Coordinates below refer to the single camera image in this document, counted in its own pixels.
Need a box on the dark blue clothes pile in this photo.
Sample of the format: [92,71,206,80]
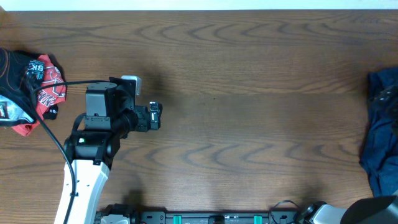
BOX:
[359,67,397,197]

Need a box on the green rail clamp right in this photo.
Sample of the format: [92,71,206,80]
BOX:
[253,215,262,224]

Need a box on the green rail clamp left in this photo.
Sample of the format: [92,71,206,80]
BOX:
[173,215,182,224]

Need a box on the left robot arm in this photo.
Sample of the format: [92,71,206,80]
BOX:
[55,76,162,223]

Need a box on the black red clothes pile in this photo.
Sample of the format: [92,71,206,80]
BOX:
[1,48,67,136]

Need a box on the green rail clamp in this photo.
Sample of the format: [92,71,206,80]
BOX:
[253,215,262,224]
[173,215,182,224]

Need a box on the black aluminium mounting rail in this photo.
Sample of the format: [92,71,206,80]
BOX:
[94,211,297,224]

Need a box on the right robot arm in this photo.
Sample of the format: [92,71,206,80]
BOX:
[295,195,397,224]

